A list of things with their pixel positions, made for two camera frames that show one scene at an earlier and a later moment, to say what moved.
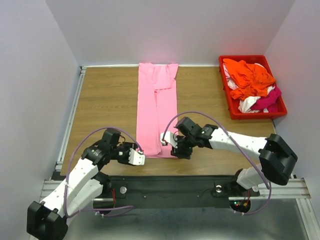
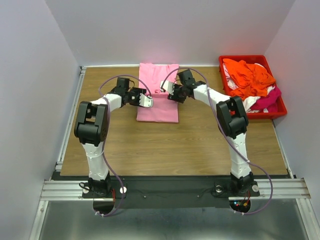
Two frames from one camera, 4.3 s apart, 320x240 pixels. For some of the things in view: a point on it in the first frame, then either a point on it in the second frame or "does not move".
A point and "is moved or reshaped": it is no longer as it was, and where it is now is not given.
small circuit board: x=240 y=205 does not move
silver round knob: x=218 y=189 does not move
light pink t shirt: x=156 y=107 is moved or reshaped
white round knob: x=123 y=190 does not move
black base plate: x=175 y=191 does not move
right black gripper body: x=184 y=147 → x=179 y=95
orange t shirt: x=251 y=81 does not move
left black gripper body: x=121 y=152 → x=133 y=95
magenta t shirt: x=269 y=102 does not move
